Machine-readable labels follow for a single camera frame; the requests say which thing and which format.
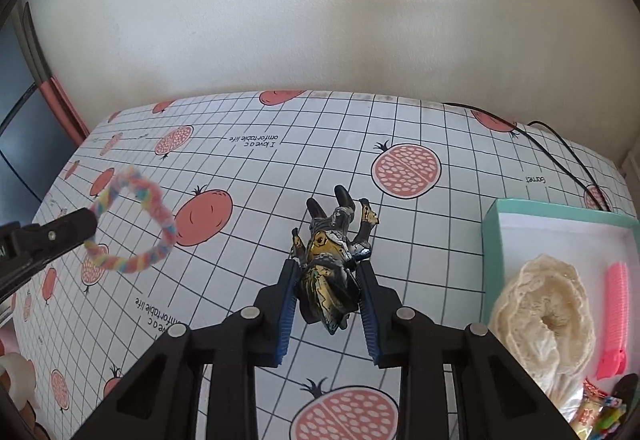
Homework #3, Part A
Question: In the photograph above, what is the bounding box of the black gold action figure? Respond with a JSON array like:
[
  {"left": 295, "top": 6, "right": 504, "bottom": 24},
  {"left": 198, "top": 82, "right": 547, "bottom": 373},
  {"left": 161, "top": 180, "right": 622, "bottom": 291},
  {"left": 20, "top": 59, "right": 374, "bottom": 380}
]
[{"left": 290, "top": 185, "right": 378, "bottom": 335}]

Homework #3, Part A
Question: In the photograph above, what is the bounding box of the rainbow braided hair tie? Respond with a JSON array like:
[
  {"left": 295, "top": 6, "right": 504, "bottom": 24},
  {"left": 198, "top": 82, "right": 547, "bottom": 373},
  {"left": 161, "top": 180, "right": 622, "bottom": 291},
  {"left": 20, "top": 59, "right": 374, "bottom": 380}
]
[{"left": 81, "top": 165, "right": 178, "bottom": 275}]

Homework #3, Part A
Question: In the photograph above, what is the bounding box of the cream lace scrunchie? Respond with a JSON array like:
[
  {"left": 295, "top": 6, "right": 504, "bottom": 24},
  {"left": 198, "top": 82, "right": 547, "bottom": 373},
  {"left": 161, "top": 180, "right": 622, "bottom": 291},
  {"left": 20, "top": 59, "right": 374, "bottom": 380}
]
[{"left": 489, "top": 255, "right": 596, "bottom": 408}]

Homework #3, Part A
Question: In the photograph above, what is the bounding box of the orange snack packet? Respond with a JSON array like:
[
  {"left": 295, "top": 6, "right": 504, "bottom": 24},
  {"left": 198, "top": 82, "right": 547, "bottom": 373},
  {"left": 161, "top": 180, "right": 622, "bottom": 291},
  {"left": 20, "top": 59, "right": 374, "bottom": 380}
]
[{"left": 570, "top": 379, "right": 608, "bottom": 440}]

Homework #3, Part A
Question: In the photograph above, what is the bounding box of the pink hair roller clip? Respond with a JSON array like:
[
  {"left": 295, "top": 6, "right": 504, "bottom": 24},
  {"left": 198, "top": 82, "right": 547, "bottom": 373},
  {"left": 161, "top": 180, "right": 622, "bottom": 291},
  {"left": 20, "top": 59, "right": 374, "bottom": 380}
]
[{"left": 596, "top": 262, "right": 629, "bottom": 380}]

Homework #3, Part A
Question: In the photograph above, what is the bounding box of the black toy car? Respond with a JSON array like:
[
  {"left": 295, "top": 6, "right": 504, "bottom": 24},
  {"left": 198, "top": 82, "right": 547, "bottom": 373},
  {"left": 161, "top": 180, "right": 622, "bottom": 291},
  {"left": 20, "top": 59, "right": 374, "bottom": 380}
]
[{"left": 612, "top": 373, "right": 639, "bottom": 410}]

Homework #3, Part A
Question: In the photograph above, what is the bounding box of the pomegranate grid tablecloth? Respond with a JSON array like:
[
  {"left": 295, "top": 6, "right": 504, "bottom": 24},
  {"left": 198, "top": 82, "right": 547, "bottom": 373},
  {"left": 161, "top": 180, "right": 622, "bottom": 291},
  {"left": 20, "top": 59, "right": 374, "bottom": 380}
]
[{"left": 14, "top": 91, "right": 634, "bottom": 439}]

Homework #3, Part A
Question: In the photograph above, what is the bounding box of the teal cardboard box tray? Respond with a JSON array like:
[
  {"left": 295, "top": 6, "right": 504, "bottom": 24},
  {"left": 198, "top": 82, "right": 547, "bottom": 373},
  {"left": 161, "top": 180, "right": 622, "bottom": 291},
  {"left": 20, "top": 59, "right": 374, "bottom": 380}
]
[{"left": 482, "top": 199, "right": 639, "bottom": 420}]

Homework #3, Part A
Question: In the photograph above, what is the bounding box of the colourful plastic clips pile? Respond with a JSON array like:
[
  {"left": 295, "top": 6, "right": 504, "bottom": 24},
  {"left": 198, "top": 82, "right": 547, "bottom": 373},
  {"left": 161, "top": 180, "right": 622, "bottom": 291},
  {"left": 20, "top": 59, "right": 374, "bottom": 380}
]
[{"left": 590, "top": 396, "right": 627, "bottom": 440}]

